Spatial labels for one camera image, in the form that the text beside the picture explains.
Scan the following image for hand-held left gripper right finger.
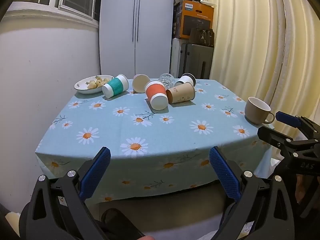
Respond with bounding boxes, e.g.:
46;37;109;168
209;146;298;240

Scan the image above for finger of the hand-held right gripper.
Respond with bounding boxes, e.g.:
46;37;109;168
257;126;302;155
276;111;320;141

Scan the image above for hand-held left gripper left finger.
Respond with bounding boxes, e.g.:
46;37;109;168
20;146;145;240

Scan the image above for teal and white cup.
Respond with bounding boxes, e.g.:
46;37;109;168
102;74;129;99

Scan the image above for brown paper cup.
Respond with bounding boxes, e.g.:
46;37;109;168
166;82;196;104

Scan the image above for orange and white cup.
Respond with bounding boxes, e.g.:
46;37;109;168
144;80;169;111

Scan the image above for beige cup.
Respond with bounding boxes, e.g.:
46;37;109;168
132;74;151;93

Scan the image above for white cup with dark rim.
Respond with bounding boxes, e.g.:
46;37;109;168
174;73;196;87

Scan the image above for clear glass cup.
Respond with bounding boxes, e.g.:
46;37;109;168
159;73;175;88

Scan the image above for taupe mug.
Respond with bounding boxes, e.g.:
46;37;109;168
244;96;275;125

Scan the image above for blue daisy print tablecloth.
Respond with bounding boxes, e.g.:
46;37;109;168
35;78;275;203

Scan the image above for cream curtain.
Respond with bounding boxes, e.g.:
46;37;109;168
200;0;320;160

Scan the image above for white bowl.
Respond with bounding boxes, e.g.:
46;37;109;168
74;74;115;95

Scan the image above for pile of beige snacks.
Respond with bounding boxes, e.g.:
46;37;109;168
85;76;112;90

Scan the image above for grey suitcase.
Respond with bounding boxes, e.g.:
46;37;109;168
182;42;214;80

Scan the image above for dark handbag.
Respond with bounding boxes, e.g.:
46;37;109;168
189;27;215;47

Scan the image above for white suitcase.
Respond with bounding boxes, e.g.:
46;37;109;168
170;38;188;78

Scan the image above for orange cardboard box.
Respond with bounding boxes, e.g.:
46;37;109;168
173;0;215;40

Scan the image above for white wardrobe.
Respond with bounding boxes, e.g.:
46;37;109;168
99;0;175;80

